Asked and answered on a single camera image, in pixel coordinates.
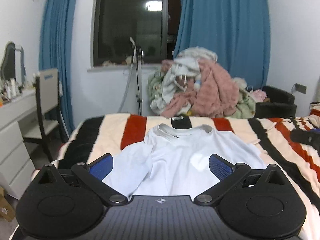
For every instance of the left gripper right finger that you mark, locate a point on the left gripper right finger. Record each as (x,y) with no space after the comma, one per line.
(229,176)

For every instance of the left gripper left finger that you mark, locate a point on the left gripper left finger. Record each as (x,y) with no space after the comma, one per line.
(90,176)

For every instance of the white t-shirt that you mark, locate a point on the white t-shirt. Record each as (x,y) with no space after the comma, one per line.
(175,162)

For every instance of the pile of light clothes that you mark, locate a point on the pile of light clothes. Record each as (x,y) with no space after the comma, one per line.
(173,75)

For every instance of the striped fleece blanket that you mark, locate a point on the striped fleece blanket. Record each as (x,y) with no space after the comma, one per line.
(113,132)

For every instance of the black armchair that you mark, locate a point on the black armchair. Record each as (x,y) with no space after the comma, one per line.
(281,104)

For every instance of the white dressing table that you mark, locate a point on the white dressing table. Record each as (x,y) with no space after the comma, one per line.
(16,166)

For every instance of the pink fluffy blanket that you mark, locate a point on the pink fluffy blanket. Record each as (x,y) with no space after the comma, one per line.
(217,97)

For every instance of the cardboard box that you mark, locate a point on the cardboard box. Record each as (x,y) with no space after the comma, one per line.
(6,210)

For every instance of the white black chair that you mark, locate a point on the white black chair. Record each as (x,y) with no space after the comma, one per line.
(48,111)

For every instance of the black framed vanity mirror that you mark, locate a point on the black framed vanity mirror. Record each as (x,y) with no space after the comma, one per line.
(8,64)

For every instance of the right blue curtain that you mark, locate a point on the right blue curtain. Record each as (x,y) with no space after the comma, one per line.
(238,31)

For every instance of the blue curtain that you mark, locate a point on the blue curtain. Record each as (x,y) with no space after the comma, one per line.
(238,31)
(55,49)

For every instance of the left blue curtain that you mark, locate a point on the left blue curtain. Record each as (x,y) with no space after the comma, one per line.
(55,49)

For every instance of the dark window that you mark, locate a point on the dark window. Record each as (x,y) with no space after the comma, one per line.
(151,24)

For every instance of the wall power socket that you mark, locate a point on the wall power socket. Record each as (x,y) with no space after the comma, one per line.
(300,88)

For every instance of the camera tripod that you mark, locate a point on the camera tripod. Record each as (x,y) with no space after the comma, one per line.
(135,64)

